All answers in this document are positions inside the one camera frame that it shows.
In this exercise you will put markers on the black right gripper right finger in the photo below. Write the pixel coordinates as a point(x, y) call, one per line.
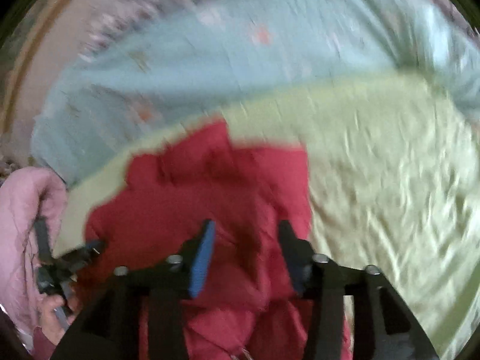
point(320, 280)

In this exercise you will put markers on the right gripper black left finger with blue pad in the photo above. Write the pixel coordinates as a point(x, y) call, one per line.
point(180, 276)

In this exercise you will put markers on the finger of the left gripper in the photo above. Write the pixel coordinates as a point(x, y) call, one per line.
point(43, 242)
point(80, 257)

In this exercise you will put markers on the red puffer jacket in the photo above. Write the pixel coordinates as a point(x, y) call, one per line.
point(247, 309)

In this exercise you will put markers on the person's left hand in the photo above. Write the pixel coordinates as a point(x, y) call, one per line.
point(50, 325)

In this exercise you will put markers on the pink quilted garment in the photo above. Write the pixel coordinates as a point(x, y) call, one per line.
point(26, 194)

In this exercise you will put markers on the light green bed sheet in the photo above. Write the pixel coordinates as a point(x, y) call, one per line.
point(393, 181)

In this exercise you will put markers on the light blue floral duvet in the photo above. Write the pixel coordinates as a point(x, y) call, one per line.
point(159, 61)

